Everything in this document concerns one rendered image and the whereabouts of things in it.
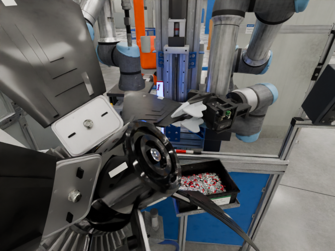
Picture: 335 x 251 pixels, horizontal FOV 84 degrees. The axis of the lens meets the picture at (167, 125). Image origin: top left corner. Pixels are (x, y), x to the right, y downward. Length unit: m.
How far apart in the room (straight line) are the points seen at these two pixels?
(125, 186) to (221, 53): 0.49
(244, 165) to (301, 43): 1.71
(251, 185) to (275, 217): 0.87
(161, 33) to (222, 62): 0.61
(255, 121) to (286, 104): 1.94
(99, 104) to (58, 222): 0.17
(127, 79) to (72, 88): 0.73
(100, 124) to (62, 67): 0.11
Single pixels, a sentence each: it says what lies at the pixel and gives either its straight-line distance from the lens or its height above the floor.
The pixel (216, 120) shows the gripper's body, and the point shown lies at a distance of 0.48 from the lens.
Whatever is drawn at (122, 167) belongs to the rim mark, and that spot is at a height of 1.24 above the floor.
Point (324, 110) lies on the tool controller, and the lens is 0.84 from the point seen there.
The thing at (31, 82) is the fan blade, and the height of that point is 1.31.
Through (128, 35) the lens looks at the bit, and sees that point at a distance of 0.31.
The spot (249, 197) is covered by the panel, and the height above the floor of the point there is 0.59.
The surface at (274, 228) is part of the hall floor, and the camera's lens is 1.81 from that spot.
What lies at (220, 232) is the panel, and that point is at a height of 0.26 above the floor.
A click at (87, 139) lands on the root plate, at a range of 0.30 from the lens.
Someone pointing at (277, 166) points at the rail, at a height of 0.83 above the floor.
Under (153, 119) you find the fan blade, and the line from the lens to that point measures 0.42.
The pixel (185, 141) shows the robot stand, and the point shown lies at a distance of 1.15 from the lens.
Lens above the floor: 1.40
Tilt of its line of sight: 31 degrees down
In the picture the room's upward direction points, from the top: straight up
